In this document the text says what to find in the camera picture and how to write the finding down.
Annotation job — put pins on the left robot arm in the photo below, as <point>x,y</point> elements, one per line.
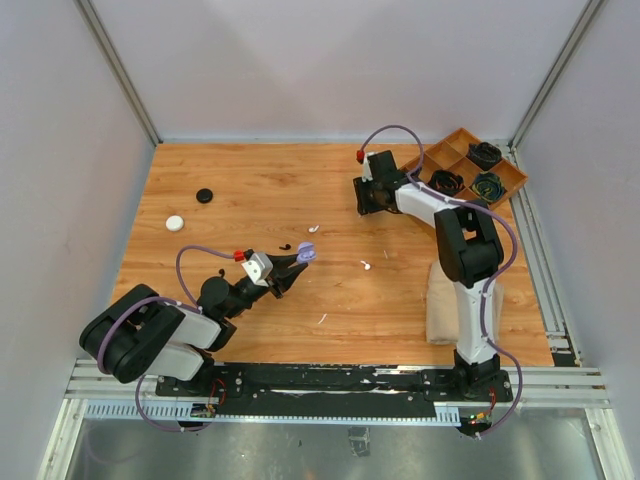
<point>146,333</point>

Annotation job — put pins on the blue yellow rolled tie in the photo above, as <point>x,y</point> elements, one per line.
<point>488,187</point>

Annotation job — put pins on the white round charging case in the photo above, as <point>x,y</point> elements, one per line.
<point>174,223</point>

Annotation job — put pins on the aluminium frame rail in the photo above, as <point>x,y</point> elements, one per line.
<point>98,31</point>

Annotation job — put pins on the black orange rolled tie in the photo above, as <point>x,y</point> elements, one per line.
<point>446,182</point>

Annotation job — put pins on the beige folded cloth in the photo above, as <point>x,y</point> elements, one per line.
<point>442,313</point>

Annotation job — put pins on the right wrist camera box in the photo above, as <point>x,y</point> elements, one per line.
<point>366,174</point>

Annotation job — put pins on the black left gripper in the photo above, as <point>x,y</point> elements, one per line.
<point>286,275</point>

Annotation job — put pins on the purple earbud charging case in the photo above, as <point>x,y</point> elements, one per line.
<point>306,253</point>

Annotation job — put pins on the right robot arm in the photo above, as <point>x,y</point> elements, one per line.
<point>469,253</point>

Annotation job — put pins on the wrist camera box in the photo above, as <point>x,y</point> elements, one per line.
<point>366,174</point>
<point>258,268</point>

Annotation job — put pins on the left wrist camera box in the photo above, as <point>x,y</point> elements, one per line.
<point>258,268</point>

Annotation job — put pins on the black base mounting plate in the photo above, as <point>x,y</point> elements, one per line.
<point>325,391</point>

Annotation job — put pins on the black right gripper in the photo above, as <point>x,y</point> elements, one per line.
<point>365,206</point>

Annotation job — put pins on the black dotted rolled tie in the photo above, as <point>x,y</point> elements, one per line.
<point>484,155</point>

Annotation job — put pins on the wooden compartment tray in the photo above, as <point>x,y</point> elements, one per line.
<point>450,154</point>

